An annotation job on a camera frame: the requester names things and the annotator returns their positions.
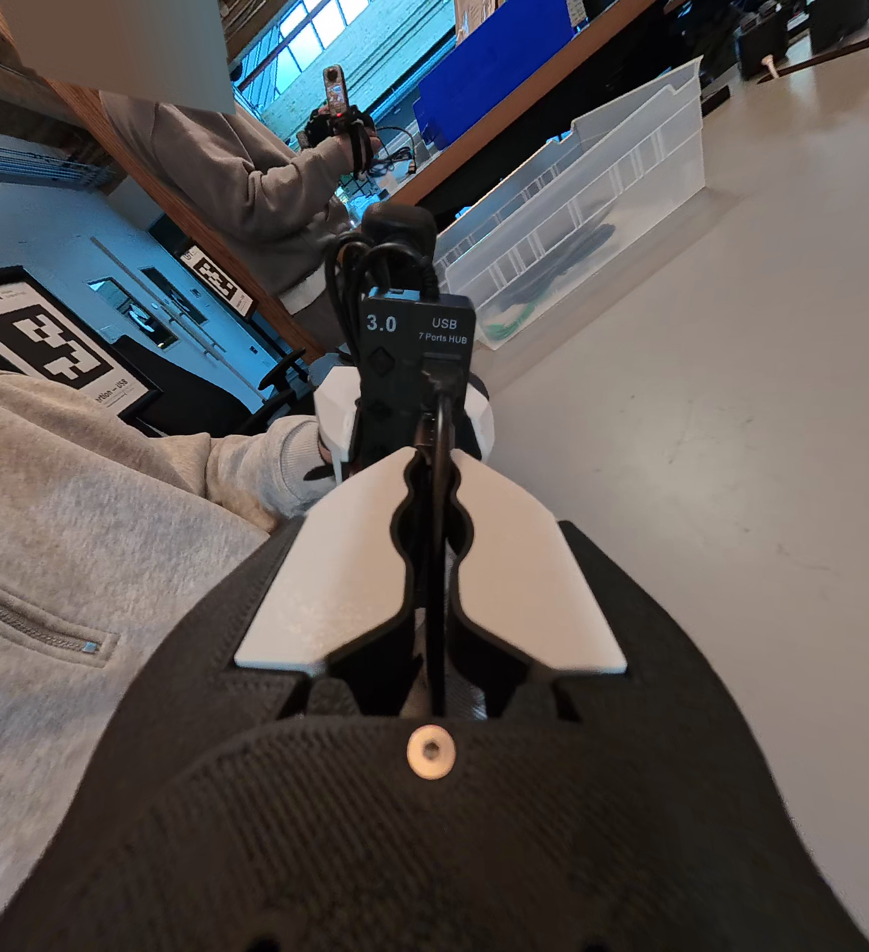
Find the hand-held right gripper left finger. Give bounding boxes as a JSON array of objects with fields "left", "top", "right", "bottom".
[{"left": 233, "top": 448, "right": 424, "bottom": 681}]

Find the green cable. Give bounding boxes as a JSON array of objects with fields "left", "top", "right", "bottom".
[{"left": 479, "top": 299, "right": 541, "bottom": 345}]

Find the small framed printed tag sign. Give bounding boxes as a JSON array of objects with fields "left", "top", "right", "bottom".
[{"left": 180, "top": 244, "right": 258, "bottom": 319}]

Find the black usb cable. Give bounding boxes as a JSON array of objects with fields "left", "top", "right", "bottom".
[{"left": 421, "top": 352, "right": 468, "bottom": 718}]

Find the hand-held camera stick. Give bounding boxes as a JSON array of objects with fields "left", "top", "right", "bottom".
[{"left": 320, "top": 65, "right": 355, "bottom": 120}]

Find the large framed printed tag sign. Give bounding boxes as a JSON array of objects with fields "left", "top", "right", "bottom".
[{"left": 0, "top": 266, "right": 162, "bottom": 426}]

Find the black usb hub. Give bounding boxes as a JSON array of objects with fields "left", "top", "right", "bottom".
[{"left": 358, "top": 292, "right": 476, "bottom": 466}]

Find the clear plastic bin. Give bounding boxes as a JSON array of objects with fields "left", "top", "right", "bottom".
[{"left": 433, "top": 56, "right": 706, "bottom": 352}]

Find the black office chair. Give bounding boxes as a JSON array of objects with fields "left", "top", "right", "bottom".
[{"left": 239, "top": 348, "right": 318, "bottom": 434}]

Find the person's grey sweatshirt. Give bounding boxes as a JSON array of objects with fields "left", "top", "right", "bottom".
[{"left": 0, "top": 364, "right": 309, "bottom": 952}]

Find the black cable bundle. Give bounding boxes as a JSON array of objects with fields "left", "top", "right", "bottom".
[{"left": 494, "top": 222, "right": 619, "bottom": 313}]

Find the person's left forearm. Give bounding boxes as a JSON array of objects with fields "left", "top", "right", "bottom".
[{"left": 204, "top": 415, "right": 339, "bottom": 533}]

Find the black looped hub cable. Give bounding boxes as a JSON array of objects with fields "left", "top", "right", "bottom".
[{"left": 325, "top": 229, "right": 379, "bottom": 365}]

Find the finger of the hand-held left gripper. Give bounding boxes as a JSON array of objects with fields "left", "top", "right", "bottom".
[
  {"left": 470, "top": 374, "right": 496, "bottom": 461},
  {"left": 313, "top": 366, "right": 364, "bottom": 484}
]

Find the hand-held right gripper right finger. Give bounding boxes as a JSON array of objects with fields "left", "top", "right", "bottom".
[{"left": 445, "top": 448, "right": 630, "bottom": 678}]

